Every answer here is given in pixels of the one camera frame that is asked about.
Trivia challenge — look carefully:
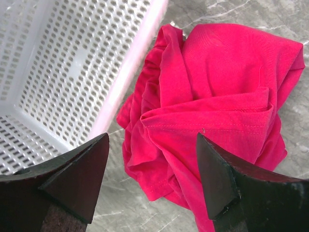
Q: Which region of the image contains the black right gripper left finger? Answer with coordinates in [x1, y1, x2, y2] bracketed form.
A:
[0, 133, 109, 232]

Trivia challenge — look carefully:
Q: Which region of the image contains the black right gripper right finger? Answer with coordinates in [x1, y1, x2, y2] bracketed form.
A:
[197, 134, 309, 232]

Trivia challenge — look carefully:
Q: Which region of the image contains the crimson red t-shirt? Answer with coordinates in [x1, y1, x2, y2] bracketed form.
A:
[117, 24, 305, 232]

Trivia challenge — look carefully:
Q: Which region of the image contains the white perforated plastic basket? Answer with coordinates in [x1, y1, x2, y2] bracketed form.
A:
[0, 0, 168, 175]

